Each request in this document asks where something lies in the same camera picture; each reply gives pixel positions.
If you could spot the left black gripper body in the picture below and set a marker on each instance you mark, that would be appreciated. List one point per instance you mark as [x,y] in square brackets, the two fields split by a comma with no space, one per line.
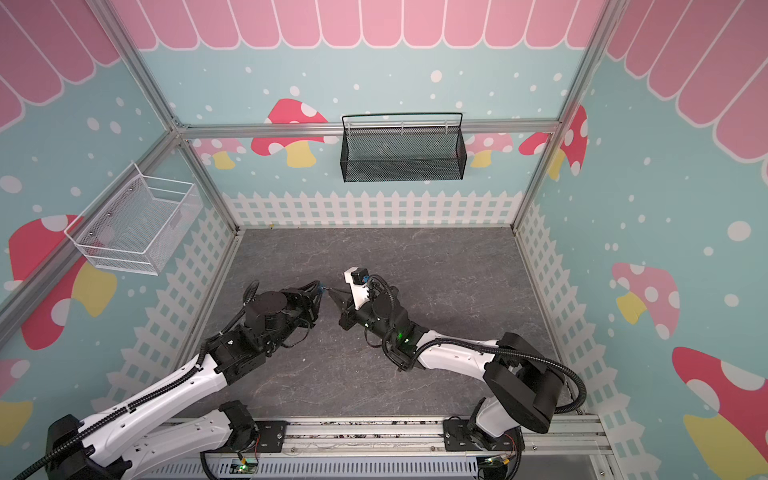
[301,311]

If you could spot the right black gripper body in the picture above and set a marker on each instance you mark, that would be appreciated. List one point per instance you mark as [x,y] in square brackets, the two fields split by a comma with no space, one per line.
[349,306]

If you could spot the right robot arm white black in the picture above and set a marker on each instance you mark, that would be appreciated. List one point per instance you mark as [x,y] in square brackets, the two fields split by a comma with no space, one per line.
[527,389]

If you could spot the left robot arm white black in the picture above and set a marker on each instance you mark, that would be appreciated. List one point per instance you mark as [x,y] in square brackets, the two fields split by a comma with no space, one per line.
[130,439]

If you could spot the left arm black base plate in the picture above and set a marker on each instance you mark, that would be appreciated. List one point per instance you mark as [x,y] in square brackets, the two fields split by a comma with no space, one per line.
[265,437]

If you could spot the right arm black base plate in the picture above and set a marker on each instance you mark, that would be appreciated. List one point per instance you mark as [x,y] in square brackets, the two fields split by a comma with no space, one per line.
[461,435]

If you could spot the black mesh wall basket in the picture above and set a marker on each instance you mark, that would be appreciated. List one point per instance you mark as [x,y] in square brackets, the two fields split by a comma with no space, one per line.
[403,147]

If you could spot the white wire wall basket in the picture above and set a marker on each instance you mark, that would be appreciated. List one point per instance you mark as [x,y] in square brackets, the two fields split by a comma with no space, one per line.
[137,223]

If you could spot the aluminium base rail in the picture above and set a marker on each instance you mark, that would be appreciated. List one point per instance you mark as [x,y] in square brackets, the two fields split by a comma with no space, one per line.
[423,436]

